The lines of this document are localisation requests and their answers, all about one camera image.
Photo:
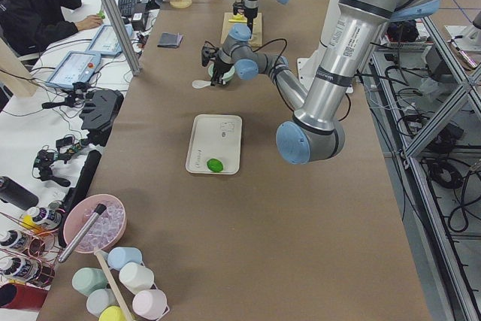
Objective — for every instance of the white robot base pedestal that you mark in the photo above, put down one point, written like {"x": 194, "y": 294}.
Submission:
{"x": 307, "y": 67}

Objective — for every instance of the aluminium frame post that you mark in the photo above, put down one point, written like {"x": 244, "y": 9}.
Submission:
{"x": 116, "y": 21}

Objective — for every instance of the teach pendant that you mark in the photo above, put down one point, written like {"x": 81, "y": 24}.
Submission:
{"x": 75, "y": 67}
{"x": 105, "y": 42}

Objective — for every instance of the metal muddler stick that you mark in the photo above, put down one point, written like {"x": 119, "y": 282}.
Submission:
{"x": 94, "y": 216}

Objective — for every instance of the light blue cup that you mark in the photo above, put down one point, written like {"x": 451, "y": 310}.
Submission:
{"x": 118, "y": 257}

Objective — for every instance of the pink cup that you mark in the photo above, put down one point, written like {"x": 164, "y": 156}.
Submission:
{"x": 151, "y": 304}

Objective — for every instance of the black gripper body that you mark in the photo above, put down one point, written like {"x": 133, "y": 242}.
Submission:
{"x": 219, "y": 66}
{"x": 249, "y": 15}

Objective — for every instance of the beige rabbit tray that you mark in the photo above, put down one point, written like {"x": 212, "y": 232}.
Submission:
{"x": 215, "y": 136}

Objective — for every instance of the black bottle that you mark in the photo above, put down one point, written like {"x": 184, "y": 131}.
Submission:
{"x": 15, "y": 194}

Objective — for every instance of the white cup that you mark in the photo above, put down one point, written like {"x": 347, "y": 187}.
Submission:
{"x": 136, "y": 278}

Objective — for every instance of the yellow cup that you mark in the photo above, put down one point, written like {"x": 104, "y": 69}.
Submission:
{"x": 112, "y": 313}

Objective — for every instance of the yellow plastic knife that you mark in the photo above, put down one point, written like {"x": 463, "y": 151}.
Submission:
{"x": 237, "y": 20}

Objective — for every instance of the light green bowl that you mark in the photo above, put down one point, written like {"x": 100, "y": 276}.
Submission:
{"x": 225, "y": 78}

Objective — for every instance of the grey folded cloth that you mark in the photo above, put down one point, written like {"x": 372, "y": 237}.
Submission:
{"x": 170, "y": 40}

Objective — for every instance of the pale grey cup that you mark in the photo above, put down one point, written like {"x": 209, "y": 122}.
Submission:
{"x": 100, "y": 300}

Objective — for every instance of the red can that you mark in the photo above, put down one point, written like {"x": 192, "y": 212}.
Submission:
{"x": 16, "y": 296}

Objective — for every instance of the pink bowl with ice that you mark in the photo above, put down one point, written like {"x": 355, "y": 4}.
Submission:
{"x": 107, "y": 229}

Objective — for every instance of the person in black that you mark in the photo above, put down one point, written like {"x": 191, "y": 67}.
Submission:
{"x": 30, "y": 26}

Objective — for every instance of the teach pendant far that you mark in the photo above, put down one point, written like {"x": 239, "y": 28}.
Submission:
{"x": 105, "y": 42}

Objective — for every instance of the green lime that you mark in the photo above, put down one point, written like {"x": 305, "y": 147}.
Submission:
{"x": 215, "y": 165}

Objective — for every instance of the wooden cutting board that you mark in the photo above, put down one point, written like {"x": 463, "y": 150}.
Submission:
{"x": 256, "y": 38}

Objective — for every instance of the teach pendant near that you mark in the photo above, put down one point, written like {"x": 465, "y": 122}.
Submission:
{"x": 75, "y": 67}

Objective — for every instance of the mint green cup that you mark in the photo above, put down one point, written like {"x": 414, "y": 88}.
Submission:
{"x": 88, "y": 280}

